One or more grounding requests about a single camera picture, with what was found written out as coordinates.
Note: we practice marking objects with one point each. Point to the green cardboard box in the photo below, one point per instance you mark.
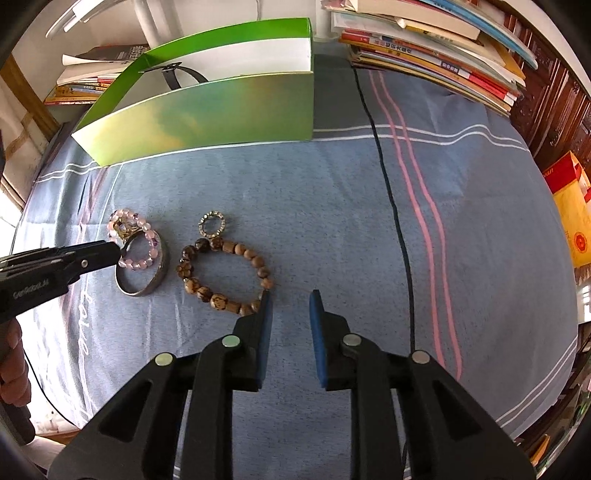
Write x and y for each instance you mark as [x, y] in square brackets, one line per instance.
[207, 115]

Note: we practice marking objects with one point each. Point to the tall stack of books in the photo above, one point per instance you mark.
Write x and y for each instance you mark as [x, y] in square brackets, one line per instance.
[438, 60]

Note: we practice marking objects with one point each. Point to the black wrist watch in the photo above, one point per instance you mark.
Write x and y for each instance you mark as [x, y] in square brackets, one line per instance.
[173, 76]

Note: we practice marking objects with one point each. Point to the dark wooden headboard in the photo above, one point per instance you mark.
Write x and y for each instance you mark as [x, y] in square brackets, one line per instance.
[554, 106]

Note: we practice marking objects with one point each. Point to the yellow and red bag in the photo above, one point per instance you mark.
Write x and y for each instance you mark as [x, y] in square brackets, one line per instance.
[572, 217]

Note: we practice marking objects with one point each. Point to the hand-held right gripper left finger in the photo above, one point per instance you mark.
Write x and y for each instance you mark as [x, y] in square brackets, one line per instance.
[264, 341]

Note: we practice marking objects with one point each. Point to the small stack of books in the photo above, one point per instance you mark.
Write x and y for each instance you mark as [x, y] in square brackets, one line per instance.
[92, 69]

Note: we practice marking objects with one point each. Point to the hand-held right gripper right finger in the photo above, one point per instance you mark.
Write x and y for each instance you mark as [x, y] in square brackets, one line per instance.
[318, 341]

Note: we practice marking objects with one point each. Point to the brown wooden frame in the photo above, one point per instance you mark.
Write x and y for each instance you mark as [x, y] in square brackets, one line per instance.
[27, 97]

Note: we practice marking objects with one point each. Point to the white desk shelf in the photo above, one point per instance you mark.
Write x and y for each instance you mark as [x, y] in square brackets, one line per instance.
[154, 23]

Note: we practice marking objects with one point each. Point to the person's left hand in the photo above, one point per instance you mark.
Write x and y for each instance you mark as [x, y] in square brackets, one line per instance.
[11, 364]

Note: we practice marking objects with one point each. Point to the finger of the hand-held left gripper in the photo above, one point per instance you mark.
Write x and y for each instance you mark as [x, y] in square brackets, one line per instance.
[97, 256]

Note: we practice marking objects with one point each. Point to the silver metal bangle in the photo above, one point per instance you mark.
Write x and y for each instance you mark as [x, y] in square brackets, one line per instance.
[138, 291]

